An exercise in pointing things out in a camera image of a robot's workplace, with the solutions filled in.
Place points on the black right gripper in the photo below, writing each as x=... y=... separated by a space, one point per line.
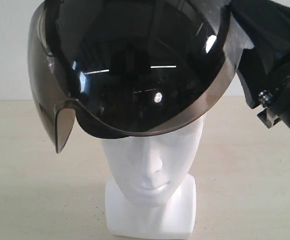
x=265 y=66

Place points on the black helmet with tinted visor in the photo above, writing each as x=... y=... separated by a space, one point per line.
x=130 y=68

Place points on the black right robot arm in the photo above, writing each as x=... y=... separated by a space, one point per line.
x=276 y=107

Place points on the white mannequin head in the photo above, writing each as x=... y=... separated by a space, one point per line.
x=150 y=193

